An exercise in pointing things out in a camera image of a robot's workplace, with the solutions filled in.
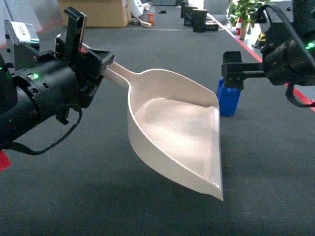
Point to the potted green plant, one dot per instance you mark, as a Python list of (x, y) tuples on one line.
[(244, 9)]

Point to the black box near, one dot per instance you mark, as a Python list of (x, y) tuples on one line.
[(199, 20)]

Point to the blue plastic part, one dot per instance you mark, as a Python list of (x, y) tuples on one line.
[(228, 99)]

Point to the yellow black traffic cone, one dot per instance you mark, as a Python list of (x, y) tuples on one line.
[(260, 42)]

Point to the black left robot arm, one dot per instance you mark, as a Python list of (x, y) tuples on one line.
[(13, 103)]

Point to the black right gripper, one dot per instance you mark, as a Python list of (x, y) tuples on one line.
[(289, 52)]

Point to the large cardboard box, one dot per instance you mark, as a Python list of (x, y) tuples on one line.
[(100, 13)]

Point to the wooden brush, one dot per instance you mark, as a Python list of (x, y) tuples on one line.
[(143, 23)]

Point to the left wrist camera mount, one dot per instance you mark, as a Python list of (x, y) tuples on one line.
[(22, 44)]

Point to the orange bottle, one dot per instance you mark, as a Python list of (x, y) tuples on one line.
[(151, 18)]

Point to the beige plastic dustpan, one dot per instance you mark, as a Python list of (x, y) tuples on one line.
[(173, 126)]

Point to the red white traffic cone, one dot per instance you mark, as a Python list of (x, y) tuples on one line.
[(239, 27)]

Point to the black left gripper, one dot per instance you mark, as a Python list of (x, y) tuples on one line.
[(66, 78)]

